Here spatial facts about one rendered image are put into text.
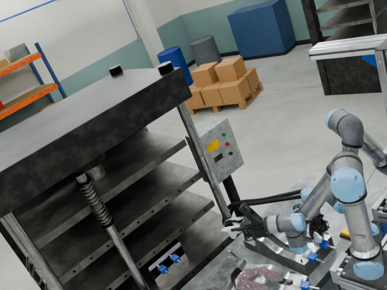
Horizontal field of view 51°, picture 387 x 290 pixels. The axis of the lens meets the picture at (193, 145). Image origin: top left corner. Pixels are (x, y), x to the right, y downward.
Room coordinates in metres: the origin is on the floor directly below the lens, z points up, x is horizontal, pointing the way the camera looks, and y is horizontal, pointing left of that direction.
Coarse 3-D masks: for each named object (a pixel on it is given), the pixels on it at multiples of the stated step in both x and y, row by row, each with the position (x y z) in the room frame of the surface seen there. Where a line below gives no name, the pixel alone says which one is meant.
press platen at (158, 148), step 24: (120, 144) 2.86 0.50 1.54; (144, 144) 2.67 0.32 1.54; (168, 144) 2.49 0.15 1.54; (120, 168) 2.44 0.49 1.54; (144, 168) 2.31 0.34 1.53; (48, 192) 2.53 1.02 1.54; (72, 192) 2.38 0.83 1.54; (24, 216) 2.31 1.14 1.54; (48, 216) 2.18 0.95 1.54; (72, 216) 2.06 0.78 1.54; (48, 240) 1.97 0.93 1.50
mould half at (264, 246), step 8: (280, 232) 2.01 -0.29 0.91; (256, 240) 2.01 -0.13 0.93; (264, 240) 1.98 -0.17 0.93; (280, 240) 1.96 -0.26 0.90; (328, 240) 1.82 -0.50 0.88; (248, 248) 2.12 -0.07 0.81; (256, 248) 2.04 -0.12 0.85; (264, 248) 1.97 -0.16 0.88; (272, 248) 1.92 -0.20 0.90; (280, 248) 1.91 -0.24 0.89; (312, 248) 1.80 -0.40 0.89; (320, 248) 1.78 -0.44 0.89; (328, 248) 1.81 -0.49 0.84; (272, 256) 1.93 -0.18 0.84; (280, 256) 1.86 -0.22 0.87; (288, 256) 1.82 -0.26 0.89; (296, 256) 1.80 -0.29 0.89; (320, 256) 1.78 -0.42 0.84; (288, 264) 1.82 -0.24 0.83; (296, 264) 1.76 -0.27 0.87; (304, 264) 1.71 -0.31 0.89; (312, 264) 1.74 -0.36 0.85; (304, 272) 1.73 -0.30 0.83
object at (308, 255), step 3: (309, 249) 1.78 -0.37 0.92; (306, 252) 1.76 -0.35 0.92; (309, 252) 1.76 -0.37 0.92; (312, 252) 1.76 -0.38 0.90; (303, 255) 1.76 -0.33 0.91; (306, 255) 1.74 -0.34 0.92; (309, 255) 1.74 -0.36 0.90; (312, 255) 1.74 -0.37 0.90; (315, 255) 1.73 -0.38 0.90; (306, 258) 1.74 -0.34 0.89; (309, 258) 1.73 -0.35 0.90; (312, 258) 1.72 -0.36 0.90; (315, 258) 1.71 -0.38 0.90; (318, 258) 1.72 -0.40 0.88; (312, 261) 1.72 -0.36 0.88; (315, 261) 1.71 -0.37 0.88; (321, 261) 1.68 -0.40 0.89; (324, 261) 1.67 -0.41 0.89
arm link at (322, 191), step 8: (344, 152) 1.36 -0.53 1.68; (352, 152) 1.35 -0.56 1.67; (360, 160) 1.32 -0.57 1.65; (328, 168) 1.41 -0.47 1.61; (328, 176) 1.40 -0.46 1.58; (320, 184) 1.43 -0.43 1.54; (328, 184) 1.40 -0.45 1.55; (312, 192) 1.46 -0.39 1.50; (320, 192) 1.42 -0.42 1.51; (328, 192) 1.40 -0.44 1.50; (304, 200) 1.50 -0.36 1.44; (312, 200) 1.44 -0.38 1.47; (320, 200) 1.42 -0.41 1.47; (304, 208) 1.47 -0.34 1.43; (312, 208) 1.44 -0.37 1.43; (320, 208) 1.45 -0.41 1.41; (304, 216) 1.46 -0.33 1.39; (312, 216) 1.45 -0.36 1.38
